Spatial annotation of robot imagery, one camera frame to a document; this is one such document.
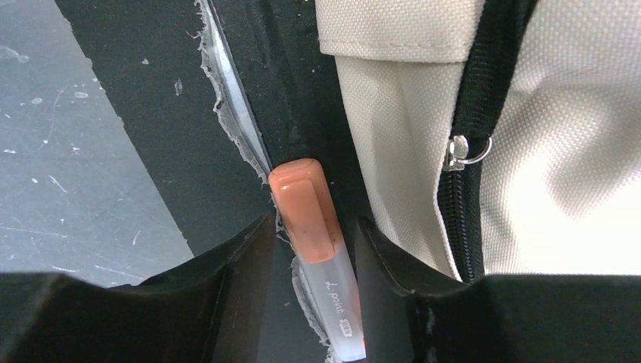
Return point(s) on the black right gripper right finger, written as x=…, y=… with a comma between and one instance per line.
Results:
x=413, y=313

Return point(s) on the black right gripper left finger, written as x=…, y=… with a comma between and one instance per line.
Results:
x=208, y=309

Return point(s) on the orange pen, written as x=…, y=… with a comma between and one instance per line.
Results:
x=302, y=196

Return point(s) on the beige canvas backpack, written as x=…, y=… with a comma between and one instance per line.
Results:
x=560, y=187

